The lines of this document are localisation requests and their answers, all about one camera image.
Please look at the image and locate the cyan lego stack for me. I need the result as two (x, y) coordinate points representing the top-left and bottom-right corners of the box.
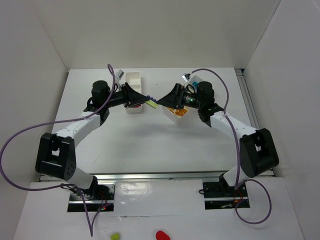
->
(191, 79), (200, 88)

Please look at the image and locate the orange and green lego stack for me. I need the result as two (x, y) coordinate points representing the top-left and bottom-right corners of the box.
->
(174, 108), (188, 118)

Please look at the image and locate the red oval object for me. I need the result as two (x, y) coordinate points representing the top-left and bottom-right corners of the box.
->
(155, 230), (171, 240)

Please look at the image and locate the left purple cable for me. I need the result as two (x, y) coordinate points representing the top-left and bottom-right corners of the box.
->
(0, 63), (121, 237)

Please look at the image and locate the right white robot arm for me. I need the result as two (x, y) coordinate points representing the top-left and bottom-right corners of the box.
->
(157, 81), (279, 192)

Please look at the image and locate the aluminium rail right side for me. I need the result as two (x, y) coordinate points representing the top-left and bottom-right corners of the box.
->
(235, 68), (279, 178)

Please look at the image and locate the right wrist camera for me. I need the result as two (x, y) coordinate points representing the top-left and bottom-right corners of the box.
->
(181, 73), (191, 83)

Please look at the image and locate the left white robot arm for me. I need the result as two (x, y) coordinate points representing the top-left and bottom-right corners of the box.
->
(35, 80), (149, 198)

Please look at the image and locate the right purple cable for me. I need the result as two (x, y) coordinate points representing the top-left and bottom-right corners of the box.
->
(189, 68), (273, 224)

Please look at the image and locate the green lego brick foreground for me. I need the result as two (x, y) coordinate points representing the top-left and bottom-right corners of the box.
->
(110, 232), (121, 240)

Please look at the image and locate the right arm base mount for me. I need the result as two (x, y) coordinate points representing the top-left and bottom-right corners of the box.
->
(198, 182), (250, 210)

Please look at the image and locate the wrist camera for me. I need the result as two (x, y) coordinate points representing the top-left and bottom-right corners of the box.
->
(181, 73), (191, 83)
(115, 70), (125, 81)

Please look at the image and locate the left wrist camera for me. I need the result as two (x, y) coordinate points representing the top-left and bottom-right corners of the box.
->
(115, 70), (125, 81)

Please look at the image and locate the aluminium rail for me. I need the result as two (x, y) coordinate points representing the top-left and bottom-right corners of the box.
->
(39, 170), (251, 186)
(235, 68), (279, 178)

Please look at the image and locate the narrow white divided tray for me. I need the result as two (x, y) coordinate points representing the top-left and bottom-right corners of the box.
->
(125, 72), (142, 114)

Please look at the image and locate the purple cable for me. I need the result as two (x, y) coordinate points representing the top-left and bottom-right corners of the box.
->
(0, 63), (121, 237)
(189, 68), (273, 224)

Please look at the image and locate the aluminium rail front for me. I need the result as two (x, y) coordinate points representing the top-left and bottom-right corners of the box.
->
(39, 170), (251, 186)

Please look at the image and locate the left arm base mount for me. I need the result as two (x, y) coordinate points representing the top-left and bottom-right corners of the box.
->
(63, 183), (116, 213)

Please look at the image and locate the wide white divided tray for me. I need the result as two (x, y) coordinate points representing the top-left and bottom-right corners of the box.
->
(161, 74), (208, 127)

